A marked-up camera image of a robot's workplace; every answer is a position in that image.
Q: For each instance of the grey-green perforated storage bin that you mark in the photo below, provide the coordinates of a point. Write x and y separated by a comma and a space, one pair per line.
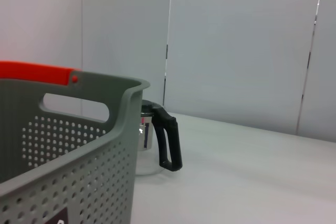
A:
92, 182

